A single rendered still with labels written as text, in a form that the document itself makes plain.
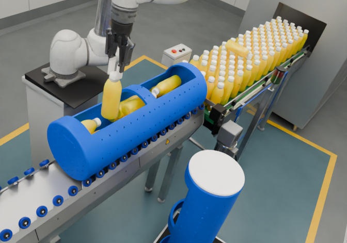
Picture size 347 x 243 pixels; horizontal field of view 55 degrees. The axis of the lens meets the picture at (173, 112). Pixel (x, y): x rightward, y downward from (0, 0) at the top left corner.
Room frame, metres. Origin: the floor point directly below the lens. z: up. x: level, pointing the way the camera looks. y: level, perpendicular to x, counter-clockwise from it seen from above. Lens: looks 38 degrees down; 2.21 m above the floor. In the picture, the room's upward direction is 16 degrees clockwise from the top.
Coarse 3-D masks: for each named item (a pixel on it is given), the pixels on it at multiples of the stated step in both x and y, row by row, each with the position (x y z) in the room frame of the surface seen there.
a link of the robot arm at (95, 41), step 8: (104, 0) 1.59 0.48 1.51; (104, 8) 1.59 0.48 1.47; (96, 16) 1.63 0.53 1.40; (104, 16) 1.59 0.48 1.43; (96, 24) 1.61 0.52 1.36; (104, 24) 1.60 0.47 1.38; (96, 32) 1.61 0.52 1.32; (104, 32) 1.60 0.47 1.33; (88, 40) 1.60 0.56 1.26; (96, 40) 1.58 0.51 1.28; (104, 40) 1.59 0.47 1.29; (88, 48) 1.57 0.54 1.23; (96, 48) 1.57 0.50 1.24; (104, 48) 1.59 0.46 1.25; (88, 56) 1.55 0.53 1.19; (96, 56) 1.57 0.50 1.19; (104, 56) 1.59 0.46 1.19; (88, 64) 1.56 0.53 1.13; (96, 64) 1.58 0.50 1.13; (104, 64) 1.62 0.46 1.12
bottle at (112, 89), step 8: (112, 80) 1.04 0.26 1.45; (104, 88) 1.04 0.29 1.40; (112, 88) 1.03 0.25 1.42; (120, 88) 1.05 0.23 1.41; (104, 96) 1.03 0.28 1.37; (112, 96) 1.03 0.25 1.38; (120, 96) 1.06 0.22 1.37; (104, 104) 1.03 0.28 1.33; (112, 104) 1.03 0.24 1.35; (104, 112) 1.03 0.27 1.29; (112, 112) 1.03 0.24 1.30
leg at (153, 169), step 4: (160, 160) 1.73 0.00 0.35; (156, 164) 1.70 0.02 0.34; (152, 168) 1.71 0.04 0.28; (156, 168) 1.72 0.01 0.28; (152, 172) 1.70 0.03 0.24; (156, 172) 1.73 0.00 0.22; (148, 176) 1.71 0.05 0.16; (152, 176) 1.70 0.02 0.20; (148, 180) 1.71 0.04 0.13; (152, 180) 1.70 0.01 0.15; (148, 184) 1.71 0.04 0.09; (152, 184) 1.72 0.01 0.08; (148, 188) 1.70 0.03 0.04
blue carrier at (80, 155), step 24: (168, 72) 1.73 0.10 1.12; (192, 72) 1.63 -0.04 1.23; (144, 96) 1.29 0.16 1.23; (168, 96) 1.38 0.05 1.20; (192, 96) 1.51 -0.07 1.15; (72, 120) 0.99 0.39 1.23; (120, 120) 1.10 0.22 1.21; (144, 120) 1.18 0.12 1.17; (168, 120) 1.32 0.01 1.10; (72, 144) 0.92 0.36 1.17; (96, 144) 0.94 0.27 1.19; (120, 144) 1.03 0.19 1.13; (72, 168) 0.92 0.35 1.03; (96, 168) 0.91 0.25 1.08
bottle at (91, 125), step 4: (84, 120) 1.11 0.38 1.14; (88, 120) 1.11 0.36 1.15; (92, 120) 1.13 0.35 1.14; (84, 124) 1.08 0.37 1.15; (88, 124) 1.09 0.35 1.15; (92, 124) 1.10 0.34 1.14; (96, 124) 1.13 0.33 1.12; (88, 128) 1.07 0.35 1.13; (92, 128) 1.09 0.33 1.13; (92, 132) 1.09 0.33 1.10
